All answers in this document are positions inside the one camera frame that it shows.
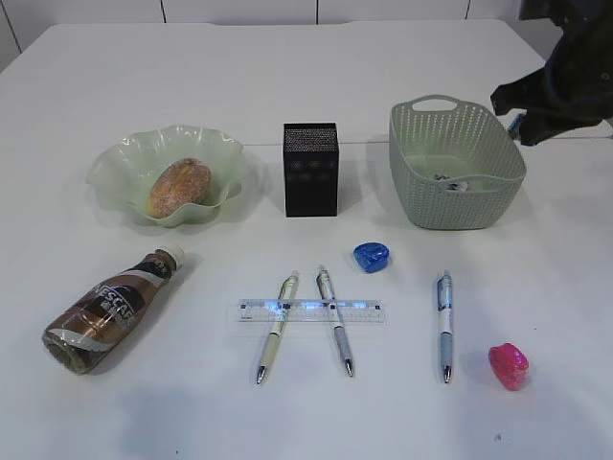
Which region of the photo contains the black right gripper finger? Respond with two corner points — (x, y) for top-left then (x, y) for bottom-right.
(490, 69), (551, 116)
(518, 111), (575, 147)

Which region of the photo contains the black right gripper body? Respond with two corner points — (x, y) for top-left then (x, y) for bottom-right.
(516, 1), (612, 129)

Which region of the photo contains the pink paper ball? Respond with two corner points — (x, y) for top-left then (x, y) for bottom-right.
(433, 174), (469, 193)

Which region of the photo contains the sugared bread roll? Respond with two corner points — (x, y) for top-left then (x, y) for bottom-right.
(146, 158), (212, 219)

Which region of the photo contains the green woven plastic basket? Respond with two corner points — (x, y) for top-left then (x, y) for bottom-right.
(388, 95), (527, 231)

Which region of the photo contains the blue grip pen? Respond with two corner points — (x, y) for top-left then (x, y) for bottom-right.
(437, 270), (453, 384)

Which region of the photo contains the blue pencil sharpener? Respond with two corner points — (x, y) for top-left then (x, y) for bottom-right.
(352, 241), (391, 273)

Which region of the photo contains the black mesh pen holder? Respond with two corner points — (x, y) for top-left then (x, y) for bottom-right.
(283, 123), (340, 218)

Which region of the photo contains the pink pencil sharpener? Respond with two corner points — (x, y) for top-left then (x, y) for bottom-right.
(488, 342), (530, 391)

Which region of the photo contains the grey grip pen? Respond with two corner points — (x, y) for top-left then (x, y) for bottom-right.
(316, 265), (354, 378)

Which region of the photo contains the cream grip pen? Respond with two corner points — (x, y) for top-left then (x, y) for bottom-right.
(255, 270), (299, 385)

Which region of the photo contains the green wavy glass plate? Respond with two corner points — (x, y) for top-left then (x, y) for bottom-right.
(86, 125), (247, 228)

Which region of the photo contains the clear plastic ruler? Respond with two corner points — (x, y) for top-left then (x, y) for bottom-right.
(235, 299), (385, 324)

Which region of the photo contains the brown Nescafe coffee bottle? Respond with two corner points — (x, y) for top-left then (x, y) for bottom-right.
(41, 243), (185, 375)

